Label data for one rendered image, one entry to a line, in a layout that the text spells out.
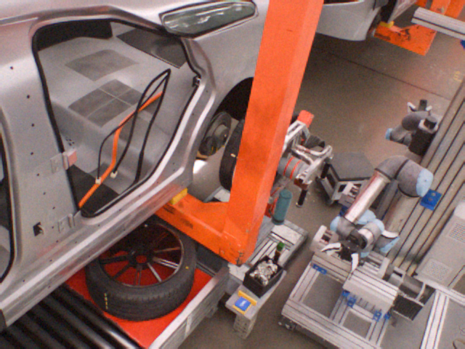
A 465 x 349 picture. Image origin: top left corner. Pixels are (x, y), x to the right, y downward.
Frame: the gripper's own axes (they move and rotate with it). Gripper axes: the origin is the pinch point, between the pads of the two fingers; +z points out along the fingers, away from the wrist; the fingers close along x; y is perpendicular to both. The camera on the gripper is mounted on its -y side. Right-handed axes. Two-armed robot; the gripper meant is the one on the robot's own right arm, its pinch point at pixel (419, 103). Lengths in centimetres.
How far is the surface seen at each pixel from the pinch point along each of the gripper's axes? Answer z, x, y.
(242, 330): -134, -84, 105
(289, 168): -64, -75, 25
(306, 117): -41, -70, 0
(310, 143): -50, -65, 13
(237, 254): -122, -92, 49
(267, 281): -128, -72, 59
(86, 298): -160, -173, 74
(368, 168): 39, -19, 88
